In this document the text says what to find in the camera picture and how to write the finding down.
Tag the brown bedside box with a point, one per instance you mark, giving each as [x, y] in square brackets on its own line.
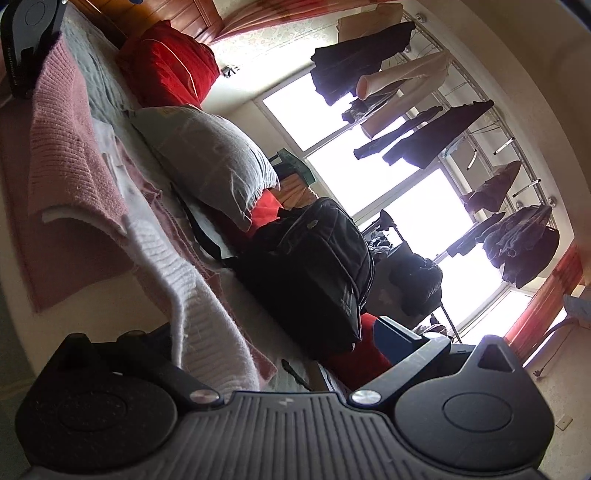
[298, 196]

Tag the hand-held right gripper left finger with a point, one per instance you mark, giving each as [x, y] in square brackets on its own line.
[157, 369]

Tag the red pillow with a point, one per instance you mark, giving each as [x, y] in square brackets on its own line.
[171, 69]
[268, 210]

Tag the black backpack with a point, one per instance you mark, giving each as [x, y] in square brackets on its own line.
[304, 277]

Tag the wooden headboard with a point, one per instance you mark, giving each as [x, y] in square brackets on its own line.
[184, 18]

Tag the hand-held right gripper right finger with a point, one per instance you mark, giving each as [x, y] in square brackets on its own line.
[392, 337]

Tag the pink and white sweater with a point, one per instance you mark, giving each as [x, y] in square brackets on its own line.
[69, 152]

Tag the brown hanging garment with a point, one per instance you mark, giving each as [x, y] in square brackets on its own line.
[494, 189]

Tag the dark clothes pile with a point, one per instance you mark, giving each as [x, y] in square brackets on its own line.
[415, 281]

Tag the metal ceiling drying rack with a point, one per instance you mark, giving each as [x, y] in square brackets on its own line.
[463, 74]

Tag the dark grey hanging clothes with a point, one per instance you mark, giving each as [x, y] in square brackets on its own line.
[521, 244]

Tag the small green stool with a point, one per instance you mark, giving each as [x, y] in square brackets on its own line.
[291, 159]

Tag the dark hanging trousers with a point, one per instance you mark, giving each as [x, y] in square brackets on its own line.
[392, 134]

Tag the grey-green checked pillow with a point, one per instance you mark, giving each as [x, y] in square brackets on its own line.
[207, 157]

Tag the black hanging shirt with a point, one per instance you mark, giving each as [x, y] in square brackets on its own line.
[438, 138]

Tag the orange patterned curtain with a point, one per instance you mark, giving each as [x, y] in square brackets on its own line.
[277, 18]
[545, 304]

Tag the beige hanging garment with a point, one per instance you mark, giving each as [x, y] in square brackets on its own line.
[364, 23]

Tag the white wall socket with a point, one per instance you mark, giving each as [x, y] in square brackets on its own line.
[564, 422]

